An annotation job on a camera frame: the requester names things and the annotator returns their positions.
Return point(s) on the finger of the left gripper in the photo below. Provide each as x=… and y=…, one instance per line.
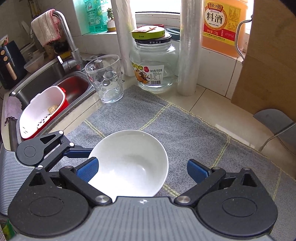
x=47, y=150

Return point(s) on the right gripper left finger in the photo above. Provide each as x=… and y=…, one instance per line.
x=77, y=178

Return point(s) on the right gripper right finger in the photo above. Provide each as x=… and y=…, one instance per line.
x=207, y=180

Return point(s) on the white bowl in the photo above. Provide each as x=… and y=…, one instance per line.
x=131, y=163

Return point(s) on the red white strainer basket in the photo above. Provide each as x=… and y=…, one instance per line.
x=43, y=108

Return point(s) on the grey checked mat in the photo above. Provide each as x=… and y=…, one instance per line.
x=186, y=136

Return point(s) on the steel sink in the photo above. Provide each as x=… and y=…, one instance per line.
x=75, y=83

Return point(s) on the black appliance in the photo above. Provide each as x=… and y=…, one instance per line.
x=12, y=64

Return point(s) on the metal faucet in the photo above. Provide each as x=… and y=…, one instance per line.
x=76, y=62

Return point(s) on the drinking glass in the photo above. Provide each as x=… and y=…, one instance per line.
x=104, y=73

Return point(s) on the bamboo cutting board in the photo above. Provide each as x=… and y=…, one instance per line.
x=267, y=78

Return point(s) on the striped dishcloth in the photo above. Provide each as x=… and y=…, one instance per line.
x=46, y=27

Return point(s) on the glass jar green lid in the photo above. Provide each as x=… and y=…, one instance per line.
x=154, y=59

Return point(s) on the green dish soap bottle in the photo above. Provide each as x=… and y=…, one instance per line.
x=96, y=11

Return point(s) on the orange cooking wine jug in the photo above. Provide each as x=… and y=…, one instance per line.
x=221, y=19

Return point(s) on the plastic wrap roll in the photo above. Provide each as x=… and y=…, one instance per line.
x=191, y=27
x=125, y=22

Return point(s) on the metal wire rack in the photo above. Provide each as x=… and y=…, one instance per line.
x=276, y=135

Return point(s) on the kitchen knife black handle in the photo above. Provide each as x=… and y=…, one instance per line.
x=278, y=122

